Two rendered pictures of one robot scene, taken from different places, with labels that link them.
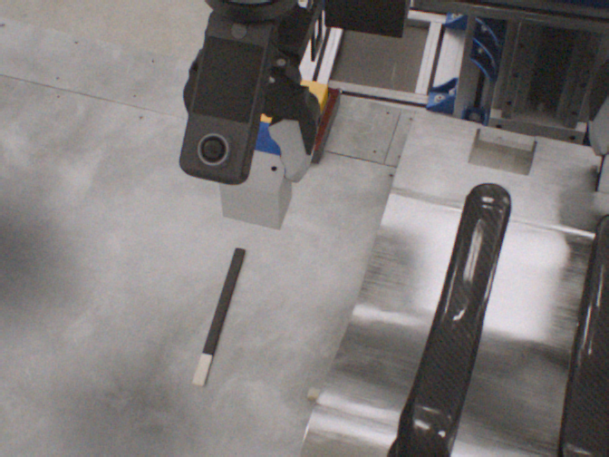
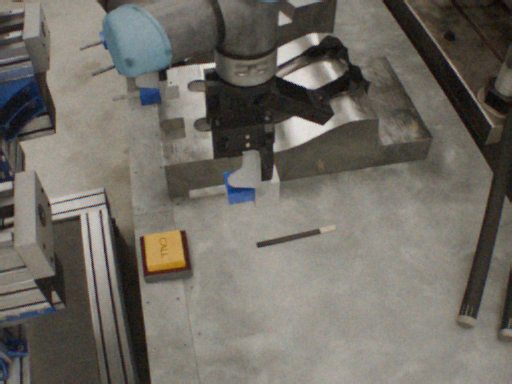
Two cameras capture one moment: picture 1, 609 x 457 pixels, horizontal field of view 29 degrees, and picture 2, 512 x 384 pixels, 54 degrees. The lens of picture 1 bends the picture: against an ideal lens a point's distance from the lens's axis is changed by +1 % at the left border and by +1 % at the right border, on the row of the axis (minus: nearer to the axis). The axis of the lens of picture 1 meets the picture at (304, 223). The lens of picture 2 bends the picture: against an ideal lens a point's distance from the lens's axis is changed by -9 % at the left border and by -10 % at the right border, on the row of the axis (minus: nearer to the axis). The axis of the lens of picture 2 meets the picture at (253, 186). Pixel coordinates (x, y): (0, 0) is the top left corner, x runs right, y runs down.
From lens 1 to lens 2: 0.97 m
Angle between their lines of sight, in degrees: 61
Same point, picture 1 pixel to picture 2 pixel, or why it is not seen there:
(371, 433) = (348, 102)
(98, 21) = not seen: outside the picture
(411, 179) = (207, 152)
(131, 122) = (205, 336)
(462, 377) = not seen: hidden behind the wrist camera
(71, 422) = (382, 264)
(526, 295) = not seen: hidden behind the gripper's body
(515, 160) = (166, 136)
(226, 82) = (294, 91)
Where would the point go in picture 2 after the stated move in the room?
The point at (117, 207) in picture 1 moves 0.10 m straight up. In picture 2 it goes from (264, 313) to (266, 282)
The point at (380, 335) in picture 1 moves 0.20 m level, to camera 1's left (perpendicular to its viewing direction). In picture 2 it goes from (295, 132) to (362, 214)
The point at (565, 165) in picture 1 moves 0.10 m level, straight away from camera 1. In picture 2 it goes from (171, 108) to (118, 115)
